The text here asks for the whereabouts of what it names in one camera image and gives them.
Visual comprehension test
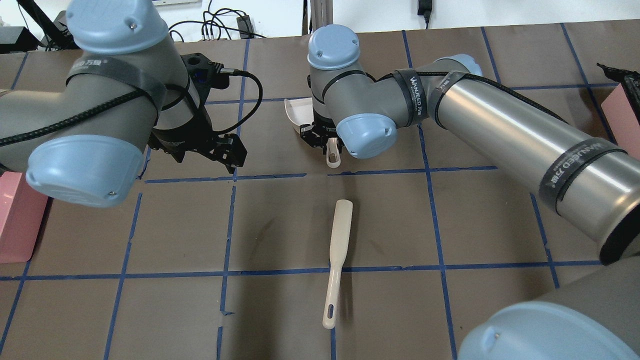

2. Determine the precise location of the cream hand brush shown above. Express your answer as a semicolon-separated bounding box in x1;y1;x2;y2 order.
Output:
322;199;354;330

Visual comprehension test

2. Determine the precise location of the cream plastic dustpan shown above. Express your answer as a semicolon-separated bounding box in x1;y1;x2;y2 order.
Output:
284;97;342;169

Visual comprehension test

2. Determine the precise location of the aluminium frame post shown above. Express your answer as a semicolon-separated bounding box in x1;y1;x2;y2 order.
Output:
308;0;334;34

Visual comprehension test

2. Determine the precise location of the pink plastic bin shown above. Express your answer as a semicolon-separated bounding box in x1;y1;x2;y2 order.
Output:
0;172;49;264

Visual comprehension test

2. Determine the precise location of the bin with black bag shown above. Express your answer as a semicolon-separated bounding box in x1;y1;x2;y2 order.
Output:
596;63;640;160

